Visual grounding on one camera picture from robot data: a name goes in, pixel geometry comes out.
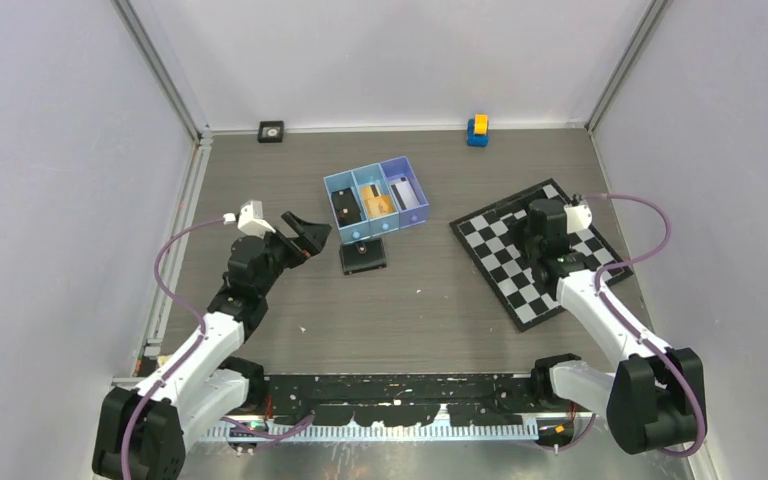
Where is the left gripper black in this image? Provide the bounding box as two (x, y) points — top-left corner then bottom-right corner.
(256, 212), (329, 296)

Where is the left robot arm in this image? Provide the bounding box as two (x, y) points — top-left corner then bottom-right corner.
(91, 202), (331, 479)

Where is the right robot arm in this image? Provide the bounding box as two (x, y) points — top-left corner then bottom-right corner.
(511, 199), (707, 458)

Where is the black card in tray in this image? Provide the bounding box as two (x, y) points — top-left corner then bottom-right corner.
(330, 188), (362, 227)

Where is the orange card in tray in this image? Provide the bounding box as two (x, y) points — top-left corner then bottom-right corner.
(359, 183), (396, 219)

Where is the white card in tray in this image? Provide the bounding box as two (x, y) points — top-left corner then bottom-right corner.
(390, 180), (419, 211)

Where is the black white checkerboard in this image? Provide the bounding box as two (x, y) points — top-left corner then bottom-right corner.
(450, 178), (622, 331)

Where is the three-compartment blue purple tray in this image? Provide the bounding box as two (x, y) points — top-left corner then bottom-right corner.
(323, 156), (430, 244)

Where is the small black square box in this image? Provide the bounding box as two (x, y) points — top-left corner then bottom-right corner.
(257, 120), (285, 144)

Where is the blue yellow toy block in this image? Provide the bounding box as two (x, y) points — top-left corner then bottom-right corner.
(466, 114), (489, 147)

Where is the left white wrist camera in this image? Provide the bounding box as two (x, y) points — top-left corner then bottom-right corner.
(222, 200), (276, 238)

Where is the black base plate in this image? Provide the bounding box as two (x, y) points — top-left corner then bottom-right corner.
(244, 373), (586, 428)

